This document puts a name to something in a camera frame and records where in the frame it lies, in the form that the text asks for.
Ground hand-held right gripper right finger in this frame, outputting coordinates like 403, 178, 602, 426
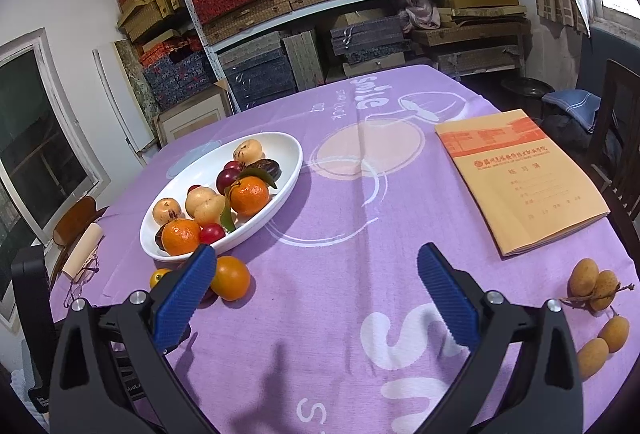
417, 242, 585, 434

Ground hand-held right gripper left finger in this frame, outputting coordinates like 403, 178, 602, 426
48, 244, 218, 434

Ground large yellow-orange fruit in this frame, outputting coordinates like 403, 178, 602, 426
210, 255, 251, 302

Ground plain orange mandarin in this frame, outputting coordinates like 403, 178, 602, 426
161, 219, 202, 257

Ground pale peach fruit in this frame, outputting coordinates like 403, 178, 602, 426
194, 194, 227, 227
233, 139, 264, 166

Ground large pale yellow fruit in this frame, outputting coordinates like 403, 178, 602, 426
185, 188, 218, 219

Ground dark purple plum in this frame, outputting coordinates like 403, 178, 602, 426
216, 168, 241, 196

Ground large dark brown water chestnut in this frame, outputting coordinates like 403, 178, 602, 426
245, 158, 282, 187

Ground white oval plate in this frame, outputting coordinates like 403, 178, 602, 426
139, 131, 304, 263

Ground beige paper roll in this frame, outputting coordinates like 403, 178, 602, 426
61, 222, 103, 278

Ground pale orange spotted fruit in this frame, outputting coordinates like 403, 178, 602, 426
152, 197, 182, 225

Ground brown wooden armchair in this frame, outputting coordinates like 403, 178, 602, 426
52, 195, 108, 265

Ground orange mandarin with green leaf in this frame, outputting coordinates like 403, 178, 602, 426
229, 166, 279, 217

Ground purple printed tablecloth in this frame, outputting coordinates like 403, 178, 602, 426
47, 64, 633, 434

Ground tan longan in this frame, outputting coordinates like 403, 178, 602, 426
569, 258, 600, 297
576, 337, 611, 379
590, 270, 621, 311
598, 315, 631, 354

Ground tan and orange notebook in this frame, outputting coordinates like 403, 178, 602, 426
434, 109, 611, 258

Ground white leaning board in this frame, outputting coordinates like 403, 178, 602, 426
92, 46, 161, 155

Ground stack of blue floral boxes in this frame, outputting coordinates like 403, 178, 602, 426
142, 51, 217, 112

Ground green marbled panel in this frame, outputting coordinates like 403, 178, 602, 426
115, 39, 151, 135

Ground round black basin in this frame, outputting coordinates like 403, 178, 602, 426
500, 76, 556, 117

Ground blue grey cloth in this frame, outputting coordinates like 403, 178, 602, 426
541, 89, 602, 133

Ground stack of dark blue boxes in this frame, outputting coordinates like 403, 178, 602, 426
219, 16, 412, 111

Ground dark wooden slat chair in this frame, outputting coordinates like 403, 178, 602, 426
585, 59, 640, 235

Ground orange red patterned boxes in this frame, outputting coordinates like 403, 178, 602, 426
137, 36, 206, 67

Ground grey woven upright box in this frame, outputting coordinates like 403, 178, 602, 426
282, 30, 325, 92

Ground pink crumpled cloth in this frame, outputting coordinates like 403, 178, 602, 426
399, 0, 442, 32

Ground pile of yellow woven boxes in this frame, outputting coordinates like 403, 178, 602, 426
116, 0, 184, 45

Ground purple frame eyeglasses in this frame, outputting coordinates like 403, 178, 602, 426
64, 254, 101, 310

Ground dark window with white frame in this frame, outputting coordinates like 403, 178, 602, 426
0, 29, 112, 255

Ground beige picture frame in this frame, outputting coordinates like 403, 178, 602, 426
155, 86, 236, 147

